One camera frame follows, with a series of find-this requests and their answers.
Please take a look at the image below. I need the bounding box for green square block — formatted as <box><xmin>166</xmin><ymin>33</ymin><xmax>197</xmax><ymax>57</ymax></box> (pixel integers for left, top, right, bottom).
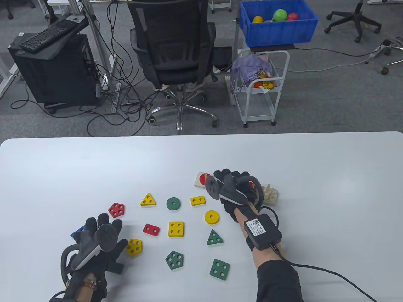
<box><xmin>209</xmin><ymin>259</ymin><xmax>230</xmax><ymax>281</ymax></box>

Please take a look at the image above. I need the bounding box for white desk frame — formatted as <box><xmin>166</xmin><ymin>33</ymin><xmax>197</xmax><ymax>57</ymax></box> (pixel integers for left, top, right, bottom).
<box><xmin>79</xmin><ymin>0</ymin><xmax>123</xmax><ymax>115</ymax></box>

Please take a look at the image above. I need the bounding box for black swivel office chair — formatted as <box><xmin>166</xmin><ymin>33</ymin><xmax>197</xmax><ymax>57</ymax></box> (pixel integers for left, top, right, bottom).
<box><xmin>324</xmin><ymin>0</ymin><xmax>382</xmax><ymax>43</ymax></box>

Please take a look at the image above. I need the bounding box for blue plastic crate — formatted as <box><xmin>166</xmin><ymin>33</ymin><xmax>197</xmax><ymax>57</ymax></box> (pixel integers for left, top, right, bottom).
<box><xmin>238</xmin><ymin>0</ymin><xmax>319</xmax><ymax>48</ymax></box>

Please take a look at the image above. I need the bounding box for green triangle block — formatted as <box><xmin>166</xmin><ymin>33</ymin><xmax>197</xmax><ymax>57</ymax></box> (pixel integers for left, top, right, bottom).
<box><xmin>207</xmin><ymin>229</ymin><xmax>224</xmax><ymax>246</ymax></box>

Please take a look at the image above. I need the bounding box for small white cart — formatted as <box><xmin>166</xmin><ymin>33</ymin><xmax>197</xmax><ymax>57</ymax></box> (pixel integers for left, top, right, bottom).
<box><xmin>209</xmin><ymin>0</ymin><xmax>232</xmax><ymax>14</ymax></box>

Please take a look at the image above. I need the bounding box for black computer tower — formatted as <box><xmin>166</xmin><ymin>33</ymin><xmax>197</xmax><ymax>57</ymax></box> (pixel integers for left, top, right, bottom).
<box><xmin>8</xmin><ymin>33</ymin><xmax>100</xmax><ymax>107</ymax></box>

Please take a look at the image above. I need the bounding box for orange yellow toy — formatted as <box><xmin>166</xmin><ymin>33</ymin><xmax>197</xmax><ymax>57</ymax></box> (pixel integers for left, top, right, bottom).
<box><xmin>253</xmin><ymin>70</ymin><xmax>275</xmax><ymax>95</ymax></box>

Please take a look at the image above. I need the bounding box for person's left hand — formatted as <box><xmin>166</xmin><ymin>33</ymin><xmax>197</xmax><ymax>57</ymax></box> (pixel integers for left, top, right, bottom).
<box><xmin>68</xmin><ymin>213</ymin><xmax>128</xmax><ymax>279</ymax></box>

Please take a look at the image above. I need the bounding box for yellow square block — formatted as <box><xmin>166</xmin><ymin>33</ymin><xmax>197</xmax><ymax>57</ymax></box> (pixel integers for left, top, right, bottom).
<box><xmin>168</xmin><ymin>221</ymin><xmax>185</xmax><ymax>238</ymax></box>

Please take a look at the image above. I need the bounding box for green pentagon block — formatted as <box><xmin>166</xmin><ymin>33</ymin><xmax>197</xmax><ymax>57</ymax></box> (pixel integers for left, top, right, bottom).
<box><xmin>165</xmin><ymin>250</ymin><xmax>184</xmax><ymax>270</ymax></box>

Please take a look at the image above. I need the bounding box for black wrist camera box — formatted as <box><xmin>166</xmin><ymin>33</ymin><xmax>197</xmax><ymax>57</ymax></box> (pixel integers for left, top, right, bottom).
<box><xmin>243</xmin><ymin>214</ymin><xmax>283</xmax><ymax>251</ymax></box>

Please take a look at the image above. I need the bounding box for bundle of black floor cables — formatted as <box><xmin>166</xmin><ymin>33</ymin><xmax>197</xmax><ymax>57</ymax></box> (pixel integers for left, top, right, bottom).
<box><xmin>11</xmin><ymin>0</ymin><xmax>158</xmax><ymax>137</ymax></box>

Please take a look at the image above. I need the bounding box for yellow circle block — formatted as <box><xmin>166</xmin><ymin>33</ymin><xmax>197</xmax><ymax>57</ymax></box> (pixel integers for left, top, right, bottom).
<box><xmin>204</xmin><ymin>210</ymin><xmax>220</xmax><ymax>226</ymax></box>

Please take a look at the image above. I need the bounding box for grey tracking controller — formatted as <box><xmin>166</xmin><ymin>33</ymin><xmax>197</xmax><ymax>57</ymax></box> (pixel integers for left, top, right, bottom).
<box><xmin>205</xmin><ymin>176</ymin><xmax>263</xmax><ymax>210</ymax></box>
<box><xmin>60</xmin><ymin>224</ymin><xmax>119</xmax><ymax>283</ymax></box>

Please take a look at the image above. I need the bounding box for black keyboard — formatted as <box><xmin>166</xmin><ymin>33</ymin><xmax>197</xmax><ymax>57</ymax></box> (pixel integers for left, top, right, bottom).
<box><xmin>20</xmin><ymin>17</ymin><xmax>79</xmax><ymax>52</ymax></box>

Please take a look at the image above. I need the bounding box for wooden board with posts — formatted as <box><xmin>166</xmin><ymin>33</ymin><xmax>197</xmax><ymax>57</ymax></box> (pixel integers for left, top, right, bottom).
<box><xmin>194</xmin><ymin>172</ymin><xmax>279</xmax><ymax>206</ymax></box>

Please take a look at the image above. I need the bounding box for red pentagon block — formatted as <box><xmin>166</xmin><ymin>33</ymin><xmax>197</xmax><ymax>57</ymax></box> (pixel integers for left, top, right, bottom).
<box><xmin>108</xmin><ymin>203</ymin><xmax>125</xmax><ymax>218</ymax></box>

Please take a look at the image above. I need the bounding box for dark flat board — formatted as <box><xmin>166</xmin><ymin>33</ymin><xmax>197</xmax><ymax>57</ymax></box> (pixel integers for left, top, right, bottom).
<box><xmin>249</xmin><ymin>43</ymin><xmax>296</xmax><ymax>53</ymax></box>

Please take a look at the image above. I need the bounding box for purple cloth bag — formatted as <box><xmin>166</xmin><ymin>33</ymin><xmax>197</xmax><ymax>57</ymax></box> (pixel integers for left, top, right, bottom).
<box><xmin>231</xmin><ymin>55</ymin><xmax>274</xmax><ymax>93</ymax></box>

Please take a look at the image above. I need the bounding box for black chair base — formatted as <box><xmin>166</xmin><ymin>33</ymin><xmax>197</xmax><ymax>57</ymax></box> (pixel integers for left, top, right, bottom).
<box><xmin>6</xmin><ymin>0</ymin><xmax>37</xmax><ymax>20</ymax></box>

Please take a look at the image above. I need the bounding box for white power strip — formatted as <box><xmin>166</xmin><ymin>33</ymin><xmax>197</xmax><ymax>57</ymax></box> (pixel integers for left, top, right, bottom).
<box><xmin>368</xmin><ymin>44</ymin><xmax>392</xmax><ymax>59</ymax></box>

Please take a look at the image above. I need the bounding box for black mesh office chair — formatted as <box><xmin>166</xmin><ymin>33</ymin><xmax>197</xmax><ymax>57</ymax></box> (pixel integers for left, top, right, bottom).
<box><xmin>126</xmin><ymin>0</ymin><xmax>218</xmax><ymax>135</ymax></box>

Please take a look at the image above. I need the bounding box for person's right forearm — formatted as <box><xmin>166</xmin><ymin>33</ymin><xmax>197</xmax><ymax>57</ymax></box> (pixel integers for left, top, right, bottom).
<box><xmin>235</xmin><ymin>204</ymin><xmax>304</xmax><ymax>302</ymax></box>

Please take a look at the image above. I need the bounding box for black floor box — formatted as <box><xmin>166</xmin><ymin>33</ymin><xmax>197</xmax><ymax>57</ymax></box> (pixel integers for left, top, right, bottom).
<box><xmin>213</xmin><ymin>47</ymin><xmax>233</xmax><ymax>71</ymax></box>

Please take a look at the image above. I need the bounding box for white metal cart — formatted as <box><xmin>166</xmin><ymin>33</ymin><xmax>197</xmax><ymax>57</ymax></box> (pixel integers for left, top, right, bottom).
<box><xmin>225</xmin><ymin>49</ymin><xmax>290</xmax><ymax>128</ymax></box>

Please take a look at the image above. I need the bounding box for chair leg with caster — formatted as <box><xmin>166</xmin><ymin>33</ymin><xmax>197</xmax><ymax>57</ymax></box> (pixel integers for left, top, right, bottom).
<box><xmin>380</xmin><ymin>60</ymin><xmax>403</xmax><ymax>75</ymax></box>

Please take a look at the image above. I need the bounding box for person's right hand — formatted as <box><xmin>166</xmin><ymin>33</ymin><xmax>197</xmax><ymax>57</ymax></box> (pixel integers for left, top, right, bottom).
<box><xmin>214</xmin><ymin>169</ymin><xmax>259</xmax><ymax>224</ymax></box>

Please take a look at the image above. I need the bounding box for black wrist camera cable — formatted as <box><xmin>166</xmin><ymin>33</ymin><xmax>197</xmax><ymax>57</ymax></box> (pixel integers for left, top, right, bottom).
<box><xmin>261</xmin><ymin>206</ymin><xmax>378</xmax><ymax>302</ymax></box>

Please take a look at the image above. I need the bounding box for person's left forearm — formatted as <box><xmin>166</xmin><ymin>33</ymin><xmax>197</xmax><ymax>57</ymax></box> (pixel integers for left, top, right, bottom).
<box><xmin>65</xmin><ymin>274</ymin><xmax>109</xmax><ymax>302</ymax></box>

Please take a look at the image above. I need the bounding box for white floor cable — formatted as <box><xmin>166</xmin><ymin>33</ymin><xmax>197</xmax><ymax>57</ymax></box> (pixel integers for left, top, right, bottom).
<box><xmin>285</xmin><ymin>53</ymin><xmax>378</xmax><ymax>73</ymax></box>

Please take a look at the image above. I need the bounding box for yellow pentagon block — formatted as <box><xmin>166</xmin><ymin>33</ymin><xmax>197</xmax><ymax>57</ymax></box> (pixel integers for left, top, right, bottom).
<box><xmin>126</xmin><ymin>239</ymin><xmax>143</xmax><ymax>257</ymax></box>

